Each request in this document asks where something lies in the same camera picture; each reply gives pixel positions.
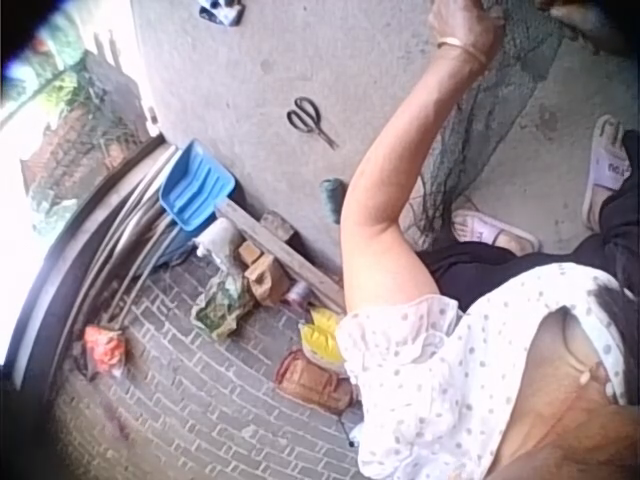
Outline person's left hand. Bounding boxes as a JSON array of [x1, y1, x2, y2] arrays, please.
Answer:
[[427, 0, 506, 53]]

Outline person's right hand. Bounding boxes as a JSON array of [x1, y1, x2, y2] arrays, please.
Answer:
[[537, 0, 621, 51]]

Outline dark green fishing net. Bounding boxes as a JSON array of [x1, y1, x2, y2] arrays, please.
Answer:
[[405, 0, 576, 251]]

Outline gold bangle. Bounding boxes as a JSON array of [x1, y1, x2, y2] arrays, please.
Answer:
[[435, 35, 489, 69]]

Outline black scissors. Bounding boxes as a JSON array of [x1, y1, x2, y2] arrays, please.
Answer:
[[286, 95, 340, 150]]

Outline green thread spool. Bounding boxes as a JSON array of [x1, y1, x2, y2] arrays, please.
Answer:
[[319, 177, 345, 225]]

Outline person's legs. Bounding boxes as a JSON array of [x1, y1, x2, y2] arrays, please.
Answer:
[[417, 113, 640, 307]]

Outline grey brick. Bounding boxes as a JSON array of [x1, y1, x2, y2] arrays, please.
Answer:
[[258, 209, 297, 244]]

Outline long wooden plank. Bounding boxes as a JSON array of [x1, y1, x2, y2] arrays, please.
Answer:
[[215, 203, 347, 315]]

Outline small brown wooden block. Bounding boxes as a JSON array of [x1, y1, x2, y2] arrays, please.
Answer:
[[236, 240, 263, 265]]

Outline small pink can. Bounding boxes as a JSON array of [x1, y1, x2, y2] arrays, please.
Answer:
[[285, 280, 314, 307]]

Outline blue plastic dustpan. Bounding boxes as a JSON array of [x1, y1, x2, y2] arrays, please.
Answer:
[[158, 138, 237, 233]]

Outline crumpled brown paper bag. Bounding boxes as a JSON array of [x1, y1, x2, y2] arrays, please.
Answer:
[[243, 253, 292, 307]]

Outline white plastic bag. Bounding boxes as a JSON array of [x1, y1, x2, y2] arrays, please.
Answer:
[[192, 218, 243, 261]]

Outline yellow plastic bag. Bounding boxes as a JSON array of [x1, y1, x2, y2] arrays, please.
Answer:
[[298, 306, 351, 375]]

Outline green crumpled plastic bag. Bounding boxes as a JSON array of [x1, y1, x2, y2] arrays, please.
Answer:
[[189, 272, 257, 341]]

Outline brown woven bag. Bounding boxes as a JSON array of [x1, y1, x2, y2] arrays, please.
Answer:
[[273, 348, 359, 414]]

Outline brick planter with plants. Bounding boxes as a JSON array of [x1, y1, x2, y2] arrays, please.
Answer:
[[19, 29, 164, 201]]

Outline orange plastic bag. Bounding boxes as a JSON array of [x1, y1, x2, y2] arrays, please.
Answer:
[[80, 323, 129, 380]]

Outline bundle of poles and hoses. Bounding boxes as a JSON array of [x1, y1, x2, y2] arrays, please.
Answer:
[[62, 144, 181, 331]]

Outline thin black cable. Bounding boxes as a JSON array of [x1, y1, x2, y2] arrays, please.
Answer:
[[335, 412, 362, 449]]

